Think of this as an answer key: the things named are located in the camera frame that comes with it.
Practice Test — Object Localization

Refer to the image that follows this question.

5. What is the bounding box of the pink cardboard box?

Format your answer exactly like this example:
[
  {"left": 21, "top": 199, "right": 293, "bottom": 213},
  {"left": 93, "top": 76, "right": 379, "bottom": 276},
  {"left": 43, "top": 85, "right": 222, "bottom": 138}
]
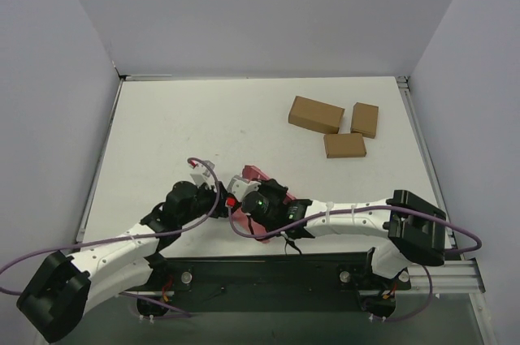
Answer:
[{"left": 231, "top": 165, "right": 296, "bottom": 244}]

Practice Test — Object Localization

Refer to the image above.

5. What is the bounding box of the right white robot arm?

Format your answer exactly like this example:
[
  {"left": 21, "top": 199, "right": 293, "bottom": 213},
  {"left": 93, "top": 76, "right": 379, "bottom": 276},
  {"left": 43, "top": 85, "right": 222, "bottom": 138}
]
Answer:
[{"left": 238, "top": 179, "right": 446, "bottom": 279}]

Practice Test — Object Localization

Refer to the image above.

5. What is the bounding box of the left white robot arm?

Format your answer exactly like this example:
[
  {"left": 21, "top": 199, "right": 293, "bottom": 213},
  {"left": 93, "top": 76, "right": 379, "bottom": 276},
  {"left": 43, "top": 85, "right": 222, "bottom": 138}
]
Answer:
[{"left": 16, "top": 181, "right": 236, "bottom": 343}]

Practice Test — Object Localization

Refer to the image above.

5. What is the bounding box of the brown cardboard box front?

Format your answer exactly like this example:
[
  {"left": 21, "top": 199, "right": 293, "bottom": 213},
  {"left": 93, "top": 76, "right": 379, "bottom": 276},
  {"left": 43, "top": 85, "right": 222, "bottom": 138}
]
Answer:
[{"left": 323, "top": 133, "right": 366, "bottom": 158}]

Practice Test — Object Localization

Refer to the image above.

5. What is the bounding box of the large brown cardboard box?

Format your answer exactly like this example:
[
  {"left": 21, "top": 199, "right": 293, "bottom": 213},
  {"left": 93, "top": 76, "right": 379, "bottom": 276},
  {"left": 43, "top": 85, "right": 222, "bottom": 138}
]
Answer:
[{"left": 288, "top": 96, "right": 345, "bottom": 134}]

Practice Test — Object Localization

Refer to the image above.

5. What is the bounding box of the small brown box right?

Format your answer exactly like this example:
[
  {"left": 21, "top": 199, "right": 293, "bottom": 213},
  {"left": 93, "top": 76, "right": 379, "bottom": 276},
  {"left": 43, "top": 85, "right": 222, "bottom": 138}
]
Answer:
[{"left": 350, "top": 102, "right": 379, "bottom": 139}]

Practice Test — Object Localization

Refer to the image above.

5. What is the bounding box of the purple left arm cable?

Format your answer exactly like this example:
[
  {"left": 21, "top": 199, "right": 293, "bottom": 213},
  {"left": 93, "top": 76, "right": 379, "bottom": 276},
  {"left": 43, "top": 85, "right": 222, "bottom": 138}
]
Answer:
[{"left": 0, "top": 157, "right": 223, "bottom": 297}]

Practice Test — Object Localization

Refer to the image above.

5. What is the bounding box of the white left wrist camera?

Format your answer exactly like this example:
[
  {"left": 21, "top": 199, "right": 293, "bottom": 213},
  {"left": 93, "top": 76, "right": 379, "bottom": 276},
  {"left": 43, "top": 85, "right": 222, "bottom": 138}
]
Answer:
[{"left": 188, "top": 160, "right": 215, "bottom": 188}]

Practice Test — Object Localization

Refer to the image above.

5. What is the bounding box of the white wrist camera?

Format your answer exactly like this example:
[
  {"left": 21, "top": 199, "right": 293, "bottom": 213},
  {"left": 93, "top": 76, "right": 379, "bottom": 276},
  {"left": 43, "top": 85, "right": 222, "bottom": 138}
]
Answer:
[
  {"left": 188, "top": 160, "right": 215, "bottom": 188},
  {"left": 225, "top": 175, "right": 260, "bottom": 211}
]

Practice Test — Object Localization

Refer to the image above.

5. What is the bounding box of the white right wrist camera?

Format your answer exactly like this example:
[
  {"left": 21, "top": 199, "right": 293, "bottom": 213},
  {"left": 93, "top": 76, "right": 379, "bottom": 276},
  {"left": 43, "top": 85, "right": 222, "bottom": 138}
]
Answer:
[{"left": 225, "top": 175, "right": 260, "bottom": 211}]

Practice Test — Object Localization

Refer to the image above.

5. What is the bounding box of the aluminium frame rail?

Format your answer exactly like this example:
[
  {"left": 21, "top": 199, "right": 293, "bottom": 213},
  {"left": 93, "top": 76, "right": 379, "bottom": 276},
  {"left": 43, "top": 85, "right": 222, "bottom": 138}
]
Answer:
[{"left": 72, "top": 257, "right": 487, "bottom": 297}]

